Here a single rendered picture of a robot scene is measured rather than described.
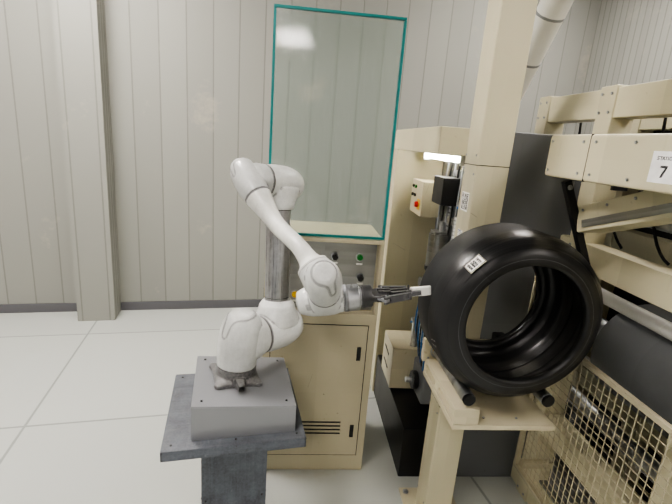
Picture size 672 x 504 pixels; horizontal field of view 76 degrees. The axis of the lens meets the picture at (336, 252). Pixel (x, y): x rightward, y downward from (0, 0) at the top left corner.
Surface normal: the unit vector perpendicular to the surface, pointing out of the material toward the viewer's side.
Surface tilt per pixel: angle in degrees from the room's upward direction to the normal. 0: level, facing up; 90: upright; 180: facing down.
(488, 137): 90
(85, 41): 90
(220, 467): 90
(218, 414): 90
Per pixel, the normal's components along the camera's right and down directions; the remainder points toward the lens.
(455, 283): -0.58, -0.18
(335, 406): 0.08, 0.26
